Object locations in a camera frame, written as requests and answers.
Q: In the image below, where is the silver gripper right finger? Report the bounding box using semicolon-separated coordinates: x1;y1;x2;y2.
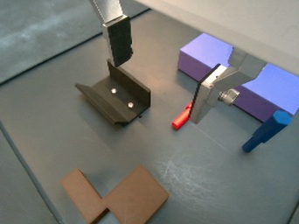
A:
189;47;266;123

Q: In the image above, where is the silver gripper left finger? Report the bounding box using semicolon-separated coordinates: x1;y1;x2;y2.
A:
88;0;133;67

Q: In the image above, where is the brown T-shaped block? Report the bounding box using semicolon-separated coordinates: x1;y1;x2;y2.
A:
60;165;169;224

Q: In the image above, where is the black angle fixture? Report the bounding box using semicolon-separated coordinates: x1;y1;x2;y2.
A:
74;62;150;125

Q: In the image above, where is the red cylindrical peg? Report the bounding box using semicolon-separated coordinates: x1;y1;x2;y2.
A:
172;102;192;130

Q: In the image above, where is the purple base block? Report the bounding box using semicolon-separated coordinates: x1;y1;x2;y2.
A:
177;34;299;122

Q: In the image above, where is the blue hexagonal peg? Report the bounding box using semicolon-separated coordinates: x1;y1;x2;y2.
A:
241;110;292;152

